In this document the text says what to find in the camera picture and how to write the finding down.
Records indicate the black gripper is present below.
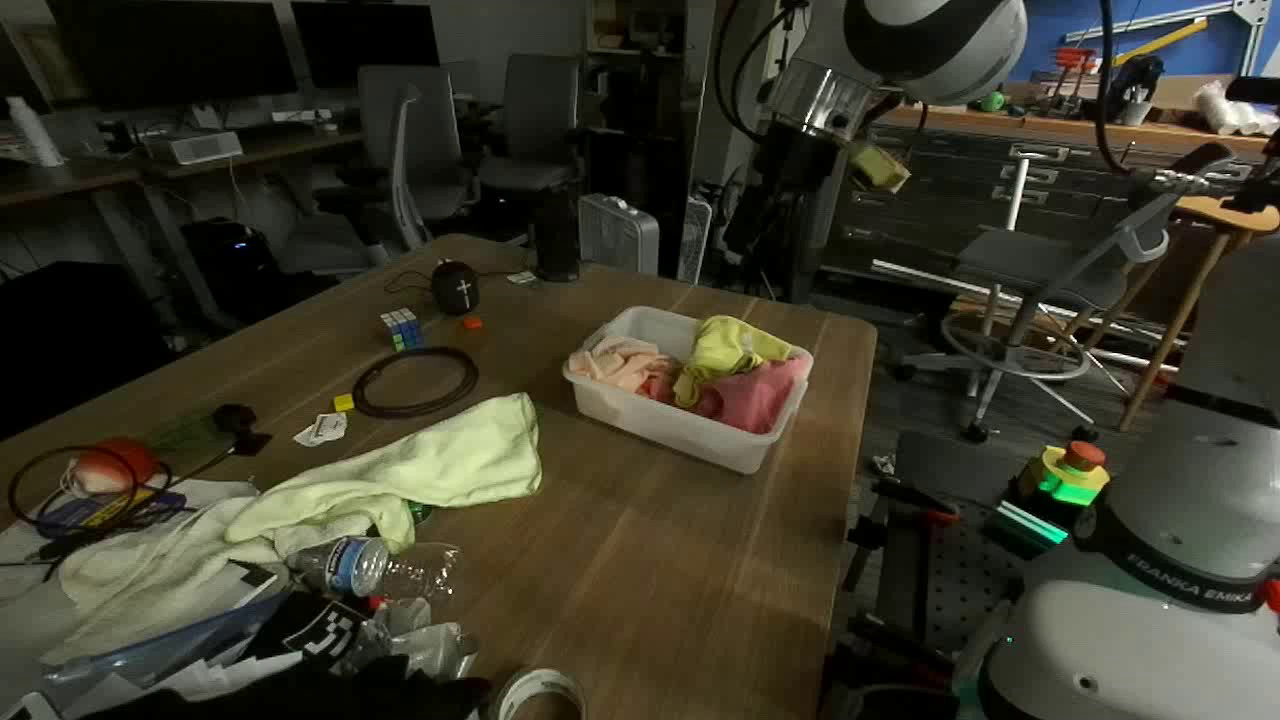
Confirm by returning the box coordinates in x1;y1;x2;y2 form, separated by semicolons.
744;124;857;255

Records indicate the yellow-green microfiber cloth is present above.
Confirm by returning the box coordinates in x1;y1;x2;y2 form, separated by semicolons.
668;311;799;412

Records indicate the pink cloth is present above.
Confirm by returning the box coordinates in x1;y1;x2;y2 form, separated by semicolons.
690;351;814;436

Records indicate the white box appliance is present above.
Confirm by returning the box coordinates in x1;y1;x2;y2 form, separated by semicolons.
576;193;665;280

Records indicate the tall black speaker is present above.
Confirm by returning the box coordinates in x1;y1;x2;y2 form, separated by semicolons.
531;183;583;283

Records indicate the grey mesh office chair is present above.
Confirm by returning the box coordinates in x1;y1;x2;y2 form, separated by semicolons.
888;140;1236;446

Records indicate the wooden workbench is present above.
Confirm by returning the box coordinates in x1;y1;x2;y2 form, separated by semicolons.
872;99;1280;164

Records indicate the white plastic bin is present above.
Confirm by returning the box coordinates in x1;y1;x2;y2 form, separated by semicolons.
560;304;814;480

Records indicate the black office chair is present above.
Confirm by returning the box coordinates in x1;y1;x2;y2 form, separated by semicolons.
352;59;473;255

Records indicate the yellow red emergency stop button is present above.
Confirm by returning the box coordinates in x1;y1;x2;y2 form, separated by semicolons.
1017;436;1114;510

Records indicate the green lit control box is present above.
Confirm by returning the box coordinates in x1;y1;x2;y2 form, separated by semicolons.
986;497;1075;551

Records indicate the wooden stool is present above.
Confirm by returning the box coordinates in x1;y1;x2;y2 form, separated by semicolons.
1114;186;1280;432

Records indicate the Rubik's cube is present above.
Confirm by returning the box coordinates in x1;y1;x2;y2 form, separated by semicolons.
377;304;429;354

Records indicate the white bag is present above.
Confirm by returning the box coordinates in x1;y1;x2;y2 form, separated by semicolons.
1187;78;1280;140

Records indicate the large pale yellow towel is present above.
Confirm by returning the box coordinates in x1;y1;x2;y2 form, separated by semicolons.
215;389;549;557

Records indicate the small white paper scrap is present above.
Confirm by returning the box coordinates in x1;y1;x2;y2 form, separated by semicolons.
292;407;352;453

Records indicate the white tape roll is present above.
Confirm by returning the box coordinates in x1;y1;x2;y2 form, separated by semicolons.
480;664;588;720

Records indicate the clear plastic water bottle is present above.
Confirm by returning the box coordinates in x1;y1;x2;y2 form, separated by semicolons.
292;532;463;606

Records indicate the white flat device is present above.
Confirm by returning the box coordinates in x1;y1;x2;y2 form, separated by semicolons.
168;126;246;169

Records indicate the crumpled clear plastic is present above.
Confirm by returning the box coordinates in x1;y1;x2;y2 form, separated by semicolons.
356;591;480;684

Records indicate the small black object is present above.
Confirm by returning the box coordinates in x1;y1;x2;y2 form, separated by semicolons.
211;399;277;456

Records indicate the wide black monitor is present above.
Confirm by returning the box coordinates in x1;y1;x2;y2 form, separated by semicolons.
49;0;301;107

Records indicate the black garment with white print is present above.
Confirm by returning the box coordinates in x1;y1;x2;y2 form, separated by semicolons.
235;591;383;667

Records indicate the black fabric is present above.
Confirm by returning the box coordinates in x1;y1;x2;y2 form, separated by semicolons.
74;651;495;720

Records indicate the wooden office desk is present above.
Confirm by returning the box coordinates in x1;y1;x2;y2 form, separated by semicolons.
0;124;370;336

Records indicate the orange and white round object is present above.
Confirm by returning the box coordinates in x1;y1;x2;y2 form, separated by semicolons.
70;436;171;500

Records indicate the white cloth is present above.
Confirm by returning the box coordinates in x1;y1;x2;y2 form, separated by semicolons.
0;474;292;670

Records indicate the black cord ring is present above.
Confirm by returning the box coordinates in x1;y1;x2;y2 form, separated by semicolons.
346;345;483;424

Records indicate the blue black cable bundle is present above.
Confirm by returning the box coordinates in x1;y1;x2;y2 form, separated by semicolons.
33;490;192;551

